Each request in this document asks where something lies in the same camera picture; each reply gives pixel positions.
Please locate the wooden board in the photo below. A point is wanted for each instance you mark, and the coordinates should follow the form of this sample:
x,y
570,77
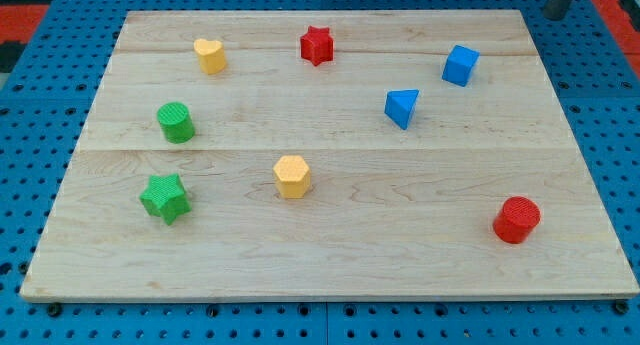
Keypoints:
x,y
391,214

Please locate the yellow heart block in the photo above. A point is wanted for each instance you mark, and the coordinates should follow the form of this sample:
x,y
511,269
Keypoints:
x,y
211,55

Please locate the grey cylindrical post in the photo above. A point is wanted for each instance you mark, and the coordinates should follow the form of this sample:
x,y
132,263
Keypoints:
x,y
556,10

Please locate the green cylinder block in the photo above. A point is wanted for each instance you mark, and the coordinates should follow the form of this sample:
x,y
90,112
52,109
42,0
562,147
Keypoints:
x,y
175,122

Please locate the blue cube block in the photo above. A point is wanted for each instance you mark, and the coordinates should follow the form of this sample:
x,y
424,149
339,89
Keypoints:
x,y
459,65

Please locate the red star block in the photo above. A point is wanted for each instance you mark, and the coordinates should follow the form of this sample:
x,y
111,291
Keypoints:
x,y
317,45

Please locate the green star block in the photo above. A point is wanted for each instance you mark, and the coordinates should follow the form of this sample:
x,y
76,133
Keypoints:
x,y
165,197

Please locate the yellow hexagon block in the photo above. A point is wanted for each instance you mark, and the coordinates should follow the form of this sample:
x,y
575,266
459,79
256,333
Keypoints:
x,y
292,176

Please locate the blue triangle block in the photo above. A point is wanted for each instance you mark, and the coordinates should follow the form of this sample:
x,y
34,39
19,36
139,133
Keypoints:
x,y
400,106

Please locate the red cylinder block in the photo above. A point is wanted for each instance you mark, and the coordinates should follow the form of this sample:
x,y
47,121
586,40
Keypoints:
x,y
516,219

